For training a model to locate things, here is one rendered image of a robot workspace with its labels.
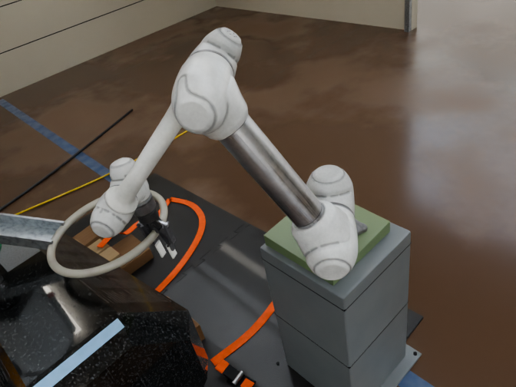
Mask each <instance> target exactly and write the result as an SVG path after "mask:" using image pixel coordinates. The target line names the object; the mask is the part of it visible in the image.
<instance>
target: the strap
mask: <svg viewBox="0 0 516 387"><path fill-rule="evenodd" d="M170 202H175V203H182V204H185V205H187V206H189V207H191V208H192V209H193V210H194V211H195V212H196V214H197V216H198V218H199V228H198V231H197V235H196V236H195V238H194V240H193V242H192V244H191V246H190V248H189V249H188V251H187V252H186V254H185V255H184V257H183V258H182V260H181V261H180V262H179V263H178V264H177V266H176V267H175V268H174V270H173V271H172V272H171V273H170V274H169V276H168V277H167V278H166V279H165V280H164V281H163V282H162V283H161V284H160V285H159V286H158V287H157V288H156V291H158V292H161V291H162V290H163V289H164V288H165V287H166V286H167V285H168V284H169V282H170V281H171V280H172V279H173V278H174V277H175V276H176V275H177V274H178V273H179V272H180V270H181V269H182V268H183V267H184V265H185V264H186V262H187V261H188V260H189V259H190V257H191V255H192V254H193V252H194V251H195V249H196V248H197V245H198V243H199V242H200V240H201V237H202V236H203V232H204V229H205V225H206V220H205V216H204V213H203V211H202V210H201V209H200V208H199V207H198V206H197V205H196V204H195V203H193V202H191V201H189V200H183V199H179V198H175V197H171V198H170V199H167V200H166V203H167V205H169V203H170ZM138 222H139V221H137V222H136V223H135V224H133V225H132V226H131V227H130V228H129V229H127V230H126V231H124V232H123V233H119V234H125V235H127V234H129V233H131V232H132V231H133V230H135V229H136V228H137V226H136V225H137V223H138ZM110 239H111V238H104V239H103V240H102V241H101V242H100V243H99V244H98V245H97V246H98V247H101V248H102V247H103V246H104V245H105V244H106V243H107V242H108V241H109V240H110ZM274 311H275V310H274V307H273V301H272V302H271V304H270V305H269V306H268V307H267V309H266V310H265V312H264V313H263V314H262V316H261V317H260V318H259V319H258V320H257V321H256V322H255V323H254V324H253V325H252V326H251V327H250V328H249V329H248V330H247V331H246V332H245V333H244V334H243V335H242V336H241V337H240V338H239V339H237V340H236V341H235V342H233V343H232V344H230V345H229V346H228V347H226V348H225V349H224V350H223V351H221V352H220V353H218V354H217V355H216V356H214V357H213V358H212V359H211V360H210V361H211V362H212V363H213V364H214V365H217V364H218V363H219V362H220V360H221V359H225V358H226V357H227V356H229V355H230V354H231V353H233V352H234V351H236V350H237V349H238V348H240V347H241V346H242V345H243V344H244V343H245V342H246V341H248V340H249V339H250V338H251V337H252V336H253V335H254V334H255V333H256V332H257V331H258V330H259V329H260V328H261V327H262V326H263V324H264V323H265V322H266V321H267V320H268V318H270V316H271V315H272V314H273V312H274Z"/></svg>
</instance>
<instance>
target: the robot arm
mask: <svg viewBox="0 0 516 387"><path fill-rule="evenodd" d="M241 52H242V43H241V39H240V37H239V36H238V35H237V34H236V33H235V32H233V31H231V30H230V29H228V28H225V27H223V28H217V29H215V30H213V31H212V32H211V33H209V34H208V35H207V36H205V38H204V39H203V40H202V42H201V43H200V44H199V45H198V46H197V47H196V48H195V49H194V51H193V52H192V53H191V54H190V56H189V57H188V59H187V60H186V62H185V63H184V64H183V65H182V67H181V69H180V71H179V73H178V75H177V78H176V80H175V82H174V86H173V90H172V95H171V104H170V107H169V108H168V110H167V112H166V114H165V115H164V117H163V118H162V120H161V122H160V123H159V124H158V126H157V128H156V130H155V131H154V133H153V134H152V136H151V137H150V140H149V141H148V142H147V144H146V146H145V147H144V149H143V150H142V152H141V154H140V155H139V157H138V159H137V160H136V161H134V160H133V159H132V158H129V157H122V158H120V159H117V160H116V161H114V162H113V163H112V164H111V165H110V178H111V183H110V187H109V189H108V190H107V191H106V192H105V193H104V194H103V195H102V196H101V198H100V199H99V201H98V202H97V204H96V207H95V208H94V210H93V212H92V214H91V219H90V226H91V229H92V230H93V231H94V233H96V234H97V235H98V236H100V237H103V238H112V237H115V236H116V235H118V234H119V233H120V232H121V231H122V230H123V229H124V228H125V226H126V225H127V223H129V222H130V220H131V218H132V216H133V215H135V216H136V217H137V218H138V220H139V222H138V223H137V225H136V226H137V227H138V228H139V229H140V230H141V232H142V234H143V235H144V238H146V237H147V236H148V235H149V234H150V232H151V231H152V230H155V232H156V233H159V235H160V236H161V238H162V239H163V240H164V242H165V243H166V244H167V245H166V248H167V249H168V251H169V253H170V255H171V257H172V259H174V257H175V256H176V255H177V251H176V250H175V246H174V242H175V241H176V238H175V236H174V234H173V232H172V230H171V228H170V223H169V221H167V222H166V223H165V222H163V221H162V220H161V218H159V213H158V211H157V208H156V202H155V200H154V198H153V196H152V193H151V192H150V189H149V184H148V182H147V178H148V176H149V175H150V174H151V172H152V170H153V169H154V168H155V166H156V165H157V163H158V161H159V160H160V159H161V158H162V156H163V155H164V153H165V151H166V150H167V148H168V147H169V146H170V144H171V143H172V141H173V140H174V138H175V137H176V136H177V134H178V132H179V131H180V129H181V128H183V129H185V130H186V131H189V132H190V133H193V134H203V135H205V136H207V137H208V138H209V139H212V140H215V141H220V143H221V144H222V145H223V146H224V147H225V148H226V149H227V150H228V151H229V152H230V153H231V154H232V155H233V156H234V158H235V159H236V160H237V161H238V162H239V163H240V164H241V166H242V167H243V168H244V169H245V170H246V171H247V172H248V174H249V175H250V176H251V177H252V178H253V179H254V180H255V181H256V182H257V183H258V184H259V185H260V186H261V187H262V189H263V190H264V191H265V192H266V193H267V194H268V195H269V197H270V198H271V199H272V200H273V201H274V202H275V203H276V205H277V206H278V207H279V208H280V209H281V210H282V211H283V212H284V213H285V215H287V216H288V218H289V219H290V220H291V221H292V235H293V236H294V238H295V240H296V242H297V243H298V245H299V247H300V249H301V250H302V252H303V255H304V257H305V258H306V263H307V265H308V267H309V268H310V269H311V270H312V271H313V272H314V273H315V274H316V275H317V276H318V277H320V278H322V279H325V280H339V279H342V278H343V277H344V276H346V275H347V274H348V273H349V272H351V270H352V268H353V267H354V265H355V263H356V259H357V256H358V235H359V234H361V233H364V232H366V231H367V225H366V224H364V223H361V222H359V221H358V220H357V219H355V200H354V190H353V185H352V181H351V179H350V177H349V175H348V174H347V173H346V172H345V171H344V170H343V169H342V168H340V167H337V166H335V165H324V166H321V167H318V168H317V169H316V170H314V171H313V172H312V173H311V175H310V176H309V179H308V180H307V183H306V184H305V183H304V182H303V180H302V179H301V178H300V177H299V175H298V174H297V173H296V172H295V170H294V169H292V167H291V166H290V165H289V163H288V162H287V161H286V160H285V158H284V157H283V156H282V154H281V153H280V152H279V151H278V150H277V149H276V148H275V146H274V145H273V144H272V143H271V141H270V140H269V139H268V137H267V136H266V135H265V134H264V133H263V132H262V131H261V129H260V128H259V127H258V126H257V124H256V123H255V122H254V120H253V119H252V118H251V117H250V116H249V115H248V107H247V104H246V102H245V100H244V98H243V95H242V94H241V92H240V89H239V88H238V85H237V83H236V81H235V79H234V78H235V74H236V70H237V63H238V61H239V60H240V56H241Z"/></svg>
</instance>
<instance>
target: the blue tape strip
mask: <svg viewBox="0 0 516 387"><path fill-rule="evenodd" d="M123 328H124V326H123V324H122V323H121V322H120V320H119V319H116V320H115V321H113V322H112V323H111V324H110V325H109V326H107V327H106V328H105V329H103V330H102V331H101V332H100V333H98V334H97V335H96V336H95V337H94V338H93V339H91V340H90V341H89V342H87V343H86V344H85V345H84V346H82V347H81V348H80V349H79V350H78V351H77V352H75V353H74V354H73V355H72V356H70V357H69V358H68V359H66V360H65V361H64V362H63V363H62V364H60V365H59V366H58V367H57V368H56V369H54V370H53V371H52V372H50V373H49V374H48V375H47V376H45V377H44V378H43V379H42V380H41V381H40V382H38V383H37V384H36V385H34V386H33V387H52V386H54V385H55V384H56V383H58V382H59V381H60V380H61V379H63V378H64V377H65V376H66V375H67V374H68V373H69V372H71V371H72V370H73V369H74V368H76V367H77V366H78V365H79V364H81V363H82V362H83V361H84V360H86V358H87V357H89V356H90V355H91V354H92V353H94V352H95V351H96V350H97V349H99V348H100V347H101V346H102V345H104V344H105V343H106V342H107V341H108V340H109V339H110V338H112V337H113V336H114V335H115V334H117V333H118V332H119V331H121V330H122V329H123Z"/></svg>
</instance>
